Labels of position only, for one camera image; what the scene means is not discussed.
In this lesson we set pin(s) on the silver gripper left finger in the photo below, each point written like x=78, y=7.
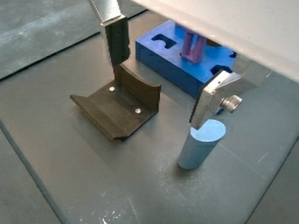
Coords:
x=114, y=27

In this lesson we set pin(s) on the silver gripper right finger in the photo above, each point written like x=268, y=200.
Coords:
x=221, y=92

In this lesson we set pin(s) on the light blue oval peg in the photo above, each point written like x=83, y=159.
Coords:
x=201, y=143

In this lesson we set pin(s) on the blue shape sorting board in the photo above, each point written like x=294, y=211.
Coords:
x=158, y=49

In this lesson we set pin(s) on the purple pentagon peg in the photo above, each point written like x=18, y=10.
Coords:
x=193, y=47

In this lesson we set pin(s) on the black curved holder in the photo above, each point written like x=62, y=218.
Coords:
x=123, y=105

